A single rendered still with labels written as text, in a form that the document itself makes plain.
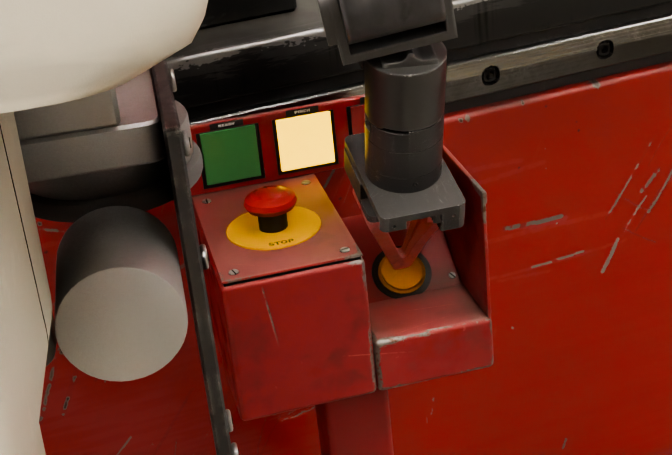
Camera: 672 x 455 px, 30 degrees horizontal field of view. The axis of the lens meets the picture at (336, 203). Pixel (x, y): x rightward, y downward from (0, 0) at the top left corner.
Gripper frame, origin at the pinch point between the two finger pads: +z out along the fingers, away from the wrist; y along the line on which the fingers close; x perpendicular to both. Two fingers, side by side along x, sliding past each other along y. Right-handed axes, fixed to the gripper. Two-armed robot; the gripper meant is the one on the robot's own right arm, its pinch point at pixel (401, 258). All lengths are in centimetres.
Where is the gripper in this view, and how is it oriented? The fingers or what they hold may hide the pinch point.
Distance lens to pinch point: 99.4
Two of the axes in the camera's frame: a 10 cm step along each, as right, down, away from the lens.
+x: -9.6, 1.8, -1.9
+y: -2.6, -6.2, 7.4
